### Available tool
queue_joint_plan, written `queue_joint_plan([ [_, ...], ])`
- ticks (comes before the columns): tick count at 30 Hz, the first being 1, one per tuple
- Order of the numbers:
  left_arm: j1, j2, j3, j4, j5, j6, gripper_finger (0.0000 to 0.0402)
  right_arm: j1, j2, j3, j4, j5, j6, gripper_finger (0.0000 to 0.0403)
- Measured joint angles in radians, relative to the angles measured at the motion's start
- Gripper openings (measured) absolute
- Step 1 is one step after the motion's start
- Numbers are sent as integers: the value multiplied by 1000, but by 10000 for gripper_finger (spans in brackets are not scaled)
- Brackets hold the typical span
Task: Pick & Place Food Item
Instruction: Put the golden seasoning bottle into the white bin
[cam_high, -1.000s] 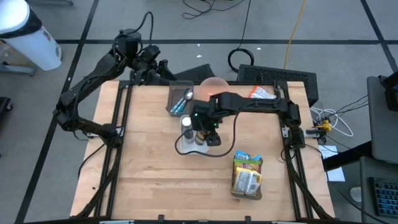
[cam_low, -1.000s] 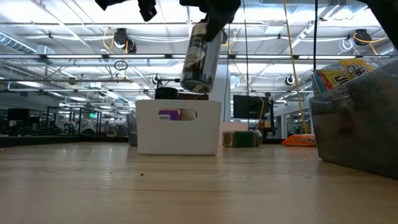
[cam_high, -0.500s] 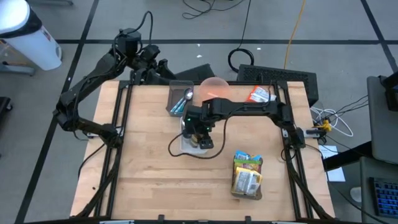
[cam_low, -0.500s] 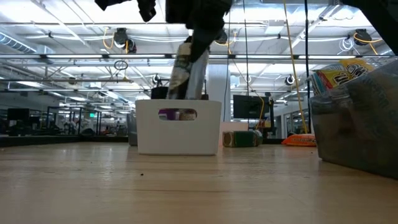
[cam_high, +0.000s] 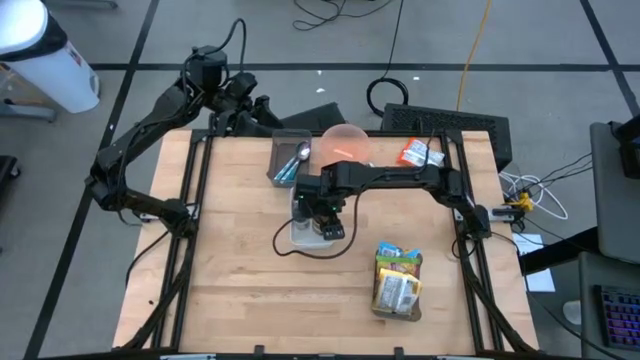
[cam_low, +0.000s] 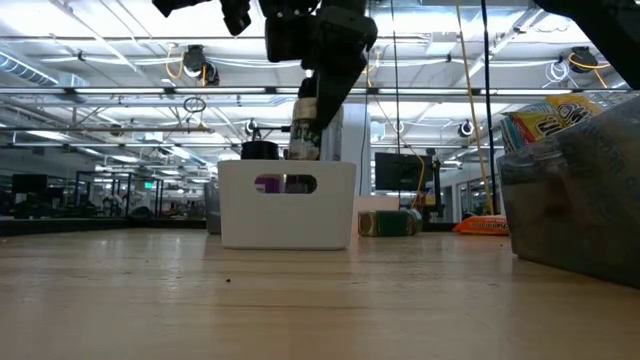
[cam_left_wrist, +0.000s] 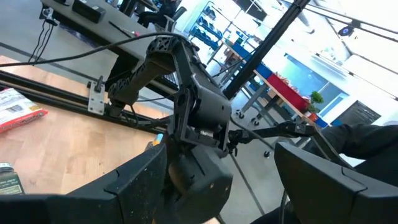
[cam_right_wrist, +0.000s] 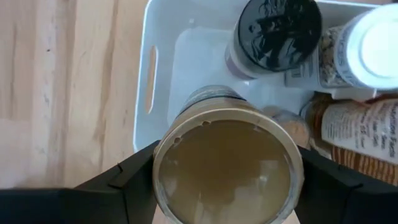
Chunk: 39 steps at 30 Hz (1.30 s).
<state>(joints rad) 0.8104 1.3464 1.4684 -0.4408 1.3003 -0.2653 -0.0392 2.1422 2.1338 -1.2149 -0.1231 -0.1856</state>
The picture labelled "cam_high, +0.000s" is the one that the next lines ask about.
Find brown plastic tray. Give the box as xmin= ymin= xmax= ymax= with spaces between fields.
xmin=370 ymin=241 xmax=424 ymax=323
xmin=265 ymin=128 xmax=313 ymax=189

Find yellow white ramen packet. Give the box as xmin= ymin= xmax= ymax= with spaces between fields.
xmin=371 ymin=267 xmax=424 ymax=317

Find black flat panel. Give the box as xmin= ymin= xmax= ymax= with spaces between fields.
xmin=278 ymin=101 xmax=348 ymax=133

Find orange translucent bowl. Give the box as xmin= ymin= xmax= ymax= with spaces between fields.
xmin=319 ymin=123 xmax=374 ymax=167

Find yellow cable connector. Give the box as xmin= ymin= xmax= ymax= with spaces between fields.
xmin=514 ymin=192 xmax=536 ymax=214

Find black loose cable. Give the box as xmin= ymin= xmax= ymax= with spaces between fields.
xmin=291 ymin=0 xmax=397 ymax=32

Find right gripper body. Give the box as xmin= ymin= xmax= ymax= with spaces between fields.
xmin=292 ymin=174 xmax=347 ymax=229

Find white cable bundle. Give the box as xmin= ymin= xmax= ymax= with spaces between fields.
xmin=497 ymin=169 xmax=570 ymax=221

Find black power cable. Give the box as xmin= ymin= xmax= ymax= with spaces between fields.
xmin=364 ymin=0 xmax=410 ymax=119

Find black desk leg bar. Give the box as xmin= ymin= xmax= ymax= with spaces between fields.
xmin=518 ymin=225 xmax=600 ymax=277

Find yellow blue ramen packet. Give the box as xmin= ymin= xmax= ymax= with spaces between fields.
xmin=376 ymin=240 xmax=422 ymax=261

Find black box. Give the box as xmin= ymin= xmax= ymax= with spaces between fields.
xmin=607 ymin=112 xmax=640 ymax=180

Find black table frame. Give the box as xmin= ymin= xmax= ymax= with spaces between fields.
xmin=119 ymin=112 xmax=541 ymax=360

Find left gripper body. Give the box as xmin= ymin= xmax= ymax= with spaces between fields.
xmin=212 ymin=72 xmax=262 ymax=122

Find backlit black keyboard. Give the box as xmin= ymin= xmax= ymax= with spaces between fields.
xmin=593 ymin=283 xmax=640 ymax=351

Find patterned handle metal spoon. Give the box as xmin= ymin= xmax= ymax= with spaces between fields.
xmin=279 ymin=148 xmax=313 ymax=185

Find white trash bin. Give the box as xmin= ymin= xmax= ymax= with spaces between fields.
xmin=0 ymin=0 xmax=101 ymax=115

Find lime shrimp ramen packet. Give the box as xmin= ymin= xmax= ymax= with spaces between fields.
xmin=375 ymin=253 xmax=424 ymax=276

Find yellow cable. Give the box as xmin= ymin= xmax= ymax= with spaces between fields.
xmin=454 ymin=0 xmax=495 ymax=112

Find orange ramen packet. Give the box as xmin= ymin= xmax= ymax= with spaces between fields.
xmin=396 ymin=136 xmax=447 ymax=169

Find grey desk top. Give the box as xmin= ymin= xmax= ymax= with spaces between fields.
xmin=588 ymin=121 xmax=640 ymax=265
xmin=578 ymin=249 xmax=640 ymax=360

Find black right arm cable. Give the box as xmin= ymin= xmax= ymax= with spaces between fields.
xmin=272 ymin=187 xmax=363 ymax=262

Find white paper sheet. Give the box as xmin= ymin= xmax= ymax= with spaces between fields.
xmin=512 ymin=232 xmax=557 ymax=294

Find white plastic tray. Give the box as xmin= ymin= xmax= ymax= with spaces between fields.
xmin=289 ymin=186 xmax=337 ymax=251

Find teal silicone spatula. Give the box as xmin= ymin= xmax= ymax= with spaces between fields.
xmin=273 ymin=155 xmax=301 ymax=186

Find grey computer mouse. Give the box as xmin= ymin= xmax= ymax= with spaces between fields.
xmin=562 ymin=299 xmax=584 ymax=326

